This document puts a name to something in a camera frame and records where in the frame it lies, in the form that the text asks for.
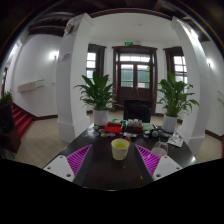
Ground pale yellow cup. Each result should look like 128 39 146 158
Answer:
110 138 131 161

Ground red carpeted staircase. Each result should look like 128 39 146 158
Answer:
12 103 34 139

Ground green plant in white pot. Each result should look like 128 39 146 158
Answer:
73 70 118 127
155 71 200 134

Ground green box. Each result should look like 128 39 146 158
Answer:
142 122 154 132

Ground dark wood-framed window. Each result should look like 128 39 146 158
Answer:
86 43 107 79
163 46 188 84

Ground red box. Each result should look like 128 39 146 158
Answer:
104 121 124 134

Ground small green stairside plant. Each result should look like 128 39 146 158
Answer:
0 91 13 105

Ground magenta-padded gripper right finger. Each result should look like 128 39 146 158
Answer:
134 143 183 183

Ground dark wooden glazed door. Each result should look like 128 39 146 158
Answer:
112 45 158 108

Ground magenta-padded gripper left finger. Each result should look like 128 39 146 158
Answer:
43 143 94 184

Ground printed paper leaflet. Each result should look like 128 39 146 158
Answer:
167 133 184 148

